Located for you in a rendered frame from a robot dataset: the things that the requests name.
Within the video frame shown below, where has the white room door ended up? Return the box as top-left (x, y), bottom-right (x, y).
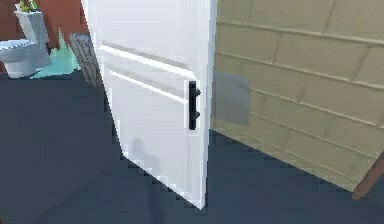
top-left (80, 0), bottom-right (219, 211)

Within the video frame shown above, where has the white toilet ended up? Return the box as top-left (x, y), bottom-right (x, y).
top-left (0, 10), bottom-right (52, 79)

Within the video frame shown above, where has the green house plant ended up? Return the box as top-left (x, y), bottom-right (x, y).
top-left (18, 0), bottom-right (39, 13)

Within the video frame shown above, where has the black door handle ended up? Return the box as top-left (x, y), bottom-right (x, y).
top-left (188, 80), bottom-right (202, 131)

